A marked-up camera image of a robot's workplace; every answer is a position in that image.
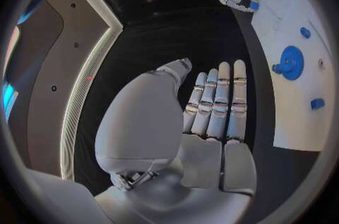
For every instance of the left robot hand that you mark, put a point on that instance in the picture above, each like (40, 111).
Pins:
(148, 122)

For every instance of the blue peg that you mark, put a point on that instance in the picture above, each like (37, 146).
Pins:
(305, 32)

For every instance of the blue plug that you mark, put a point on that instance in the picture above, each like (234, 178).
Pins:
(254, 6)

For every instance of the blue gear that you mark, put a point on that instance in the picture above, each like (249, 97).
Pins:
(291, 63)

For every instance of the blue block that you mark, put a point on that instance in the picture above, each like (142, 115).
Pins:
(317, 104)

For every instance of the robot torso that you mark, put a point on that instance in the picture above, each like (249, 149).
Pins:
(53, 80)

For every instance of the white task board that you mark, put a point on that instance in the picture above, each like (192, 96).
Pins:
(294, 101)

